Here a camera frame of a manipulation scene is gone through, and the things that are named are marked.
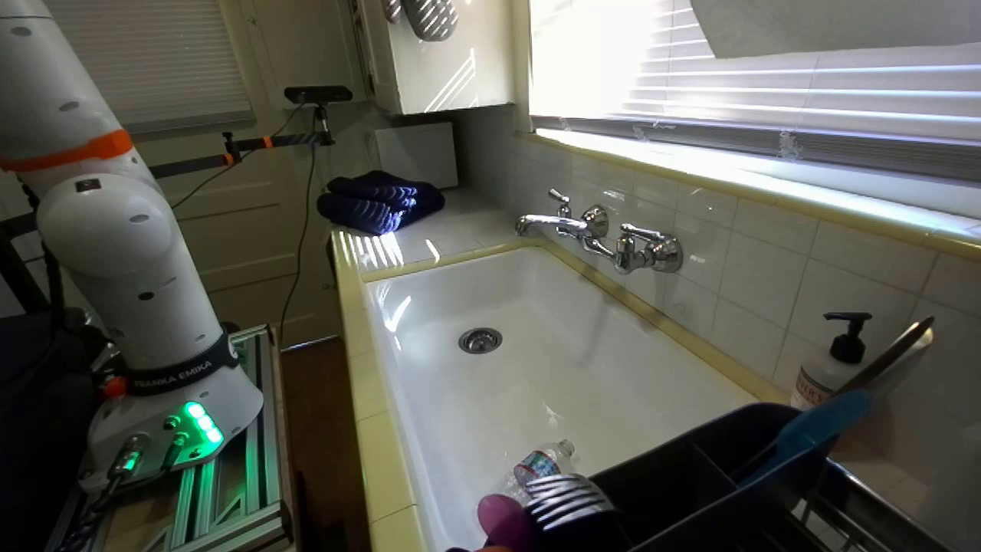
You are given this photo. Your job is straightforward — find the white window blinds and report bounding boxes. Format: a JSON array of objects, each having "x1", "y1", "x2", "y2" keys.
[
  {"x1": 43, "y1": 0, "x2": 259, "y2": 140},
  {"x1": 529, "y1": 0, "x2": 981, "y2": 146}
]

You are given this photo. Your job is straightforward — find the soap dispenser with black pump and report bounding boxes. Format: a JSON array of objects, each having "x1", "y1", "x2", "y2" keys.
[{"x1": 791, "y1": 308, "x2": 874, "y2": 410}]

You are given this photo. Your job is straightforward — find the purple cup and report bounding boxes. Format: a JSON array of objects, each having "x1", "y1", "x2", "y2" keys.
[{"x1": 477, "y1": 489, "x2": 541, "y2": 552}]

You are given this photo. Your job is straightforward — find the black stereo camera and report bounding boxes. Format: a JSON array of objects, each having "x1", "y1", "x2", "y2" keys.
[{"x1": 282, "y1": 84, "x2": 357, "y2": 108}]

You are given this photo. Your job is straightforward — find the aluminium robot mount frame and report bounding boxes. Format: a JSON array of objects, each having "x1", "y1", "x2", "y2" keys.
[{"x1": 43, "y1": 323, "x2": 296, "y2": 552}]

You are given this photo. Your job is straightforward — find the plastic spatula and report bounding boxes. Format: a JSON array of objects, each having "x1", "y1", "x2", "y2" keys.
[{"x1": 738, "y1": 317, "x2": 938, "y2": 485}]

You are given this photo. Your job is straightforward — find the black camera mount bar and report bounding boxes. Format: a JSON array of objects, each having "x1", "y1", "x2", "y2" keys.
[{"x1": 151, "y1": 130, "x2": 335, "y2": 179}]

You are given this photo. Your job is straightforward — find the black camera cable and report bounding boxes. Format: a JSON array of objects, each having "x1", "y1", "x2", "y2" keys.
[{"x1": 272, "y1": 140, "x2": 326, "y2": 339}]

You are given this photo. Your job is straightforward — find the black dish rack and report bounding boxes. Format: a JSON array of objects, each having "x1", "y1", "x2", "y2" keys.
[{"x1": 592, "y1": 397, "x2": 955, "y2": 552}]

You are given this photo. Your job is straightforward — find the dark blue folded towel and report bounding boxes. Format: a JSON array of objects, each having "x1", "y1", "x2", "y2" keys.
[{"x1": 317, "y1": 167, "x2": 447, "y2": 238}]

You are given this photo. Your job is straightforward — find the metal sink drain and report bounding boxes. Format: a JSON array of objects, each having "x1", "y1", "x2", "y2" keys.
[{"x1": 457, "y1": 324, "x2": 507, "y2": 360}]

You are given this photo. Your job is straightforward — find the white ceramic sink basin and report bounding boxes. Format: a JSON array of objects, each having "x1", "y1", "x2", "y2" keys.
[{"x1": 363, "y1": 242, "x2": 762, "y2": 552}]

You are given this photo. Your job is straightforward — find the chrome wall faucet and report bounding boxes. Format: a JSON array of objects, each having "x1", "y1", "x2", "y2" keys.
[{"x1": 511, "y1": 187, "x2": 688, "y2": 275}]

